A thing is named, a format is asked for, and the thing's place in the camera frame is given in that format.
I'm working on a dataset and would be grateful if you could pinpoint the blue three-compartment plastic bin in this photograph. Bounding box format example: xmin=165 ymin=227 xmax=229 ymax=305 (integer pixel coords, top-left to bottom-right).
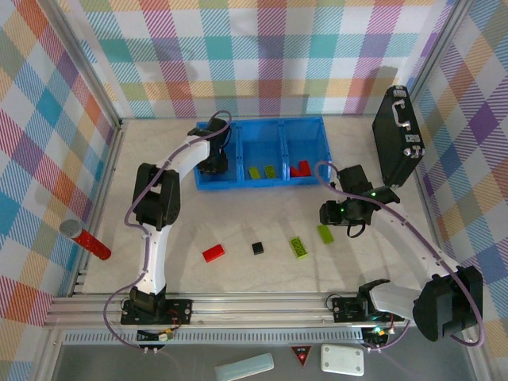
xmin=193 ymin=117 xmax=332 ymax=191

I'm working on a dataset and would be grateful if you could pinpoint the small power connector board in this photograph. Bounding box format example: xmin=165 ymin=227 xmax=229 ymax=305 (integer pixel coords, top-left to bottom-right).
xmin=137 ymin=328 xmax=175 ymax=343
xmin=363 ymin=325 xmax=392 ymax=346

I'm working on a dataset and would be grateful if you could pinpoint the white rectangular plate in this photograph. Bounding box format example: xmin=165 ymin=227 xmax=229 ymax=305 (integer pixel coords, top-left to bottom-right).
xmin=319 ymin=343 xmax=366 ymax=377

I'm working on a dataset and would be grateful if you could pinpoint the red cylinder with grey cap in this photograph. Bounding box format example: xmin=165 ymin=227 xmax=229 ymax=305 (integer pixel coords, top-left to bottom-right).
xmin=59 ymin=220 xmax=112 ymax=262

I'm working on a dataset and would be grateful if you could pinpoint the red triangle warning sign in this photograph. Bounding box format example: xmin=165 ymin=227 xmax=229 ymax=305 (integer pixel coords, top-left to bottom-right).
xmin=289 ymin=344 xmax=314 ymax=364

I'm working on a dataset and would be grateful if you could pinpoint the slotted metal strip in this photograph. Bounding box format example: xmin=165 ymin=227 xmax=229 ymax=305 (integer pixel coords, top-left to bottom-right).
xmin=63 ymin=332 xmax=364 ymax=344

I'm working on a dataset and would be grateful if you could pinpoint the pale blue plastic bar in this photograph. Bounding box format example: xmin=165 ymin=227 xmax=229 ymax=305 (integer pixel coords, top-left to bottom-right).
xmin=214 ymin=352 xmax=275 ymax=381

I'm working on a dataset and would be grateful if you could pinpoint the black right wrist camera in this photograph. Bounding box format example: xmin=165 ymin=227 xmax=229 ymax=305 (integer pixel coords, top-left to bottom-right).
xmin=368 ymin=185 xmax=401 ymax=205

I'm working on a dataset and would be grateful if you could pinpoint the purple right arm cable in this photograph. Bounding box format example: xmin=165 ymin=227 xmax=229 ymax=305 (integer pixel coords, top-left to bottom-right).
xmin=314 ymin=160 xmax=487 ymax=354

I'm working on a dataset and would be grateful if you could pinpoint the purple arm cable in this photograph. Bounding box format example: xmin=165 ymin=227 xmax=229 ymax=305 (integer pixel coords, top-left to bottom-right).
xmin=103 ymin=110 xmax=233 ymax=351
xmin=314 ymin=160 xmax=487 ymax=354

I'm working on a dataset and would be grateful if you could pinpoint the black briefcase with metal handle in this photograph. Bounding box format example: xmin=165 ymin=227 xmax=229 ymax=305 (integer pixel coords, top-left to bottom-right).
xmin=371 ymin=85 xmax=426 ymax=188

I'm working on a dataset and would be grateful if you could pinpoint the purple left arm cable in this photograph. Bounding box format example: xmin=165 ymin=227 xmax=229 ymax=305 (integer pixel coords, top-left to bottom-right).
xmin=103 ymin=110 xmax=233 ymax=351

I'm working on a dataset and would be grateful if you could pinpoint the aluminium frame rail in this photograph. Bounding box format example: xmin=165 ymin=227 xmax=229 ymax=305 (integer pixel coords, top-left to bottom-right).
xmin=43 ymin=292 xmax=481 ymax=331

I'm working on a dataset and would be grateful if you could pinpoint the aluminium corner post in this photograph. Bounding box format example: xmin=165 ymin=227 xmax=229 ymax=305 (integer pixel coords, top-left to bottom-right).
xmin=405 ymin=0 xmax=475 ymax=100
xmin=37 ymin=0 xmax=128 ymax=130

